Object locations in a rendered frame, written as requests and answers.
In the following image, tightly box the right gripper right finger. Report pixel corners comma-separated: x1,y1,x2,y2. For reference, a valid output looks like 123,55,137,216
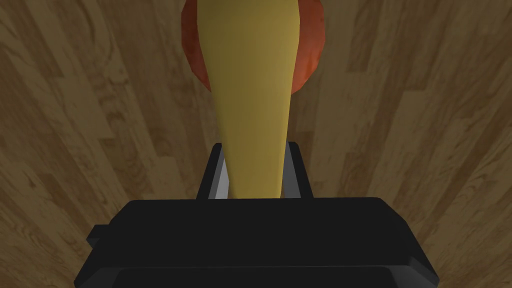
281,141,315,200

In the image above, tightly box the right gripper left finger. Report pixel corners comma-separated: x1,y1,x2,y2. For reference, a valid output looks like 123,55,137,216
195,142,231,201

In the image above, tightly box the yellow banana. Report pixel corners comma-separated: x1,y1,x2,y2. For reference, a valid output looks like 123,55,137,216
196,0,302,200

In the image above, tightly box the red apple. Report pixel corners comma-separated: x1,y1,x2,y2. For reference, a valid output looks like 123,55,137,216
180,0,326,96

